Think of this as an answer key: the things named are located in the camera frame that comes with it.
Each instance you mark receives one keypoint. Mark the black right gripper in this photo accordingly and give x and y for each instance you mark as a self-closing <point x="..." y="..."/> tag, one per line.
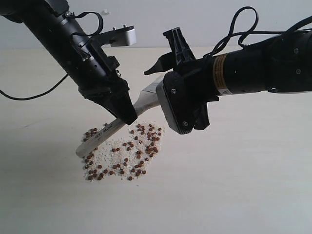
<point x="199" y="89"/>

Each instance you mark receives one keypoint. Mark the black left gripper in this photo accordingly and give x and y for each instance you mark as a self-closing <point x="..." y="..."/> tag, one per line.
<point x="96" y="76"/>

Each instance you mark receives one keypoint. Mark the white paint brush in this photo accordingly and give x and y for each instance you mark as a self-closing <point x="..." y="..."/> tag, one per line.
<point x="147" y="99"/>

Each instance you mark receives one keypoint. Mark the brown and white grain pile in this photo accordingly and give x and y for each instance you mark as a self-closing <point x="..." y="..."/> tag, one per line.
<point x="128" y="156"/>

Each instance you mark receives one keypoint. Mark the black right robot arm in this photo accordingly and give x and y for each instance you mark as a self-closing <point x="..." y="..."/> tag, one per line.
<point x="281" y="64"/>

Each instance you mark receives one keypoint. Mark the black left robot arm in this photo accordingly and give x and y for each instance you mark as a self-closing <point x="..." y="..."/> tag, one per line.
<point x="50" y="21"/>

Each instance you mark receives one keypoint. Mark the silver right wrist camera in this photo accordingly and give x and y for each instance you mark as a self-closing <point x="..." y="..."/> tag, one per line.
<point x="175" y="104"/>

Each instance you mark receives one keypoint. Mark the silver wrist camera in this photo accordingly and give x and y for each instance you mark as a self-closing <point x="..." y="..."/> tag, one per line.
<point x="175" y="104"/>
<point x="120" y="37"/>

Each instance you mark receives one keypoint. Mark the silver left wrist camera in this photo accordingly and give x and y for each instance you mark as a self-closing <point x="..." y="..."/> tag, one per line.
<point x="120" y="37"/>

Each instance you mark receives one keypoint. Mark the small white wall fixture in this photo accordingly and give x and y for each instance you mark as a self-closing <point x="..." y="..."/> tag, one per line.
<point x="105" y="12"/>

